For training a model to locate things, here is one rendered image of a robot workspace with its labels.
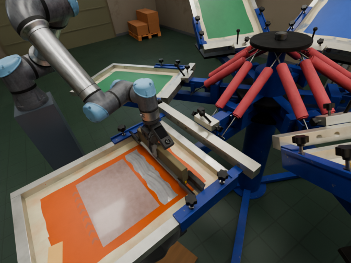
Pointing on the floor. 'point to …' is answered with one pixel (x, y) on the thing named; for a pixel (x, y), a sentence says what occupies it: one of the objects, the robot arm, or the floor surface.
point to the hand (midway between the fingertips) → (160, 153)
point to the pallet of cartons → (144, 24)
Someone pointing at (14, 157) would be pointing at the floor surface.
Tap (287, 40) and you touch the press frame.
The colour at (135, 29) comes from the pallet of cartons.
